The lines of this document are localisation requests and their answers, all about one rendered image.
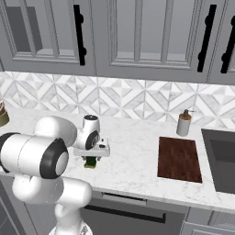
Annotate dark brown wooden cutting board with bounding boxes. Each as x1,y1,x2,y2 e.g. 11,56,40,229
157,136,204,185

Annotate grey cupboard door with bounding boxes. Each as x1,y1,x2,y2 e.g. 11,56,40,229
207,0,235,86
0,0,96,77
91,0,228,84

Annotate brown and green pot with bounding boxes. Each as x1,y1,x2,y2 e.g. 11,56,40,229
0,100,10,129

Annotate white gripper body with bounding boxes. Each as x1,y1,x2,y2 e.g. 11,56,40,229
73,147,111,159

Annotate grey soap dispenser, brown top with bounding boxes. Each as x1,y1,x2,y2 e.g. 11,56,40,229
175,108,195,138

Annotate dark grey sink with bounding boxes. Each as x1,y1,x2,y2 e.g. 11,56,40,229
200,128,235,196

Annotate green and yellow sponge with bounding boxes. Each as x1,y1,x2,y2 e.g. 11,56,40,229
84,156,97,170

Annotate grey dishwasher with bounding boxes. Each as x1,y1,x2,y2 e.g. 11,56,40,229
80,190,189,235

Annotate black cupboard handle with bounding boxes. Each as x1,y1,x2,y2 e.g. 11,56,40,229
73,4,87,67
220,16,235,74
196,4,218,73

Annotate black dishwasher handle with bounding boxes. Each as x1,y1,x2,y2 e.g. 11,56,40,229
84,204,167,224

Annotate grey base cupboard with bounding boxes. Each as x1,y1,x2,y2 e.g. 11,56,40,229
0,175,59,235
179,207,235,235

